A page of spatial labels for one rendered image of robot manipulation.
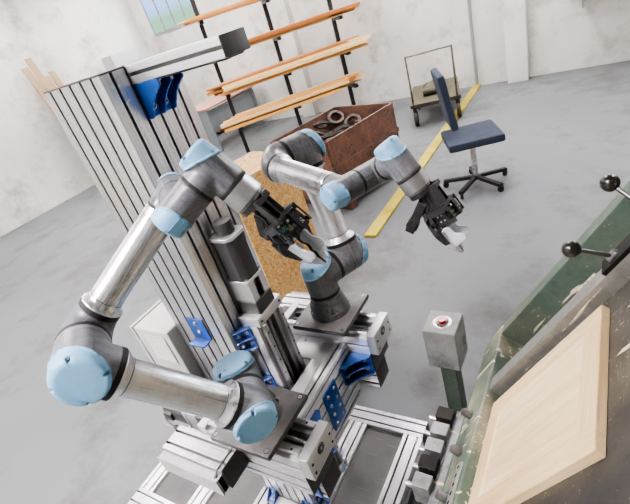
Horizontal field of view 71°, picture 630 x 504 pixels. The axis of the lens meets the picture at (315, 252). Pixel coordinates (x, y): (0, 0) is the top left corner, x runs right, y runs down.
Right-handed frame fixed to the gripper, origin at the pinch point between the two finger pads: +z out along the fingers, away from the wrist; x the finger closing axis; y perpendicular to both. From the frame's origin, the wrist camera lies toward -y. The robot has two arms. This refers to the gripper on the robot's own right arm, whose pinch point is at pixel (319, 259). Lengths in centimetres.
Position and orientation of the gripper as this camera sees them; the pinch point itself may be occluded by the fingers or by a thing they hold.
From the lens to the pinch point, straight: 98.0
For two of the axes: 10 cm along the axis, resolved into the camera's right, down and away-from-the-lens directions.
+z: 7.5, 6.0, 2.8
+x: 5.2, -7.9, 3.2
